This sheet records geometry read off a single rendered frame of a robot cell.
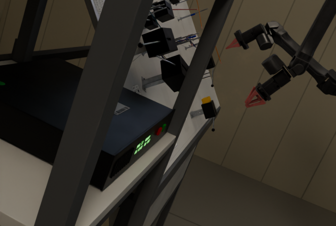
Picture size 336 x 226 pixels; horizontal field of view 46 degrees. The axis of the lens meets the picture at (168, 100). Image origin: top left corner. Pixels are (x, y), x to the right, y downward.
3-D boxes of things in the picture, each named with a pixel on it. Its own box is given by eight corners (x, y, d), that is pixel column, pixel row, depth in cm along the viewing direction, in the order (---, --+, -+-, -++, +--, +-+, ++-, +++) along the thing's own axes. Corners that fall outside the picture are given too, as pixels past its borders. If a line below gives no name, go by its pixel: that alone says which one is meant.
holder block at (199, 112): (197, 136, 162) (220, 130, 159) (188, 108, 161) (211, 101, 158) (199, 134, 167) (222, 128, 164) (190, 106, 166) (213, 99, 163)
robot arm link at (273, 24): (270, 33, 200) (277, 21, 192) (279, 51, 194) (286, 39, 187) (249, 34, 197) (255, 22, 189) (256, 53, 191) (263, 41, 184)
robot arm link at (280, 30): (332, 91, 187) (345, 77, 178) (325, 97, 184) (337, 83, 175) (268, 31, 201) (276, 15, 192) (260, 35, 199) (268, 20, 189)
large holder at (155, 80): (122, 54, 114) (167, 38, 110) (149, 81, 129) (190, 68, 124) (123, 73, 111) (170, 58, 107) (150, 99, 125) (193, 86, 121)
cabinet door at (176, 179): (184, 177, 230) (209, 117, 220) (155, 221, 178) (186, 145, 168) (180, 175, 231) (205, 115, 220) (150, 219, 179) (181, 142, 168)
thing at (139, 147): (167, 135, 95) (177, 110, 93) (104, 194, 61) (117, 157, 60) (51, 80, 101) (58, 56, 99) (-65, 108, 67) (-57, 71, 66)
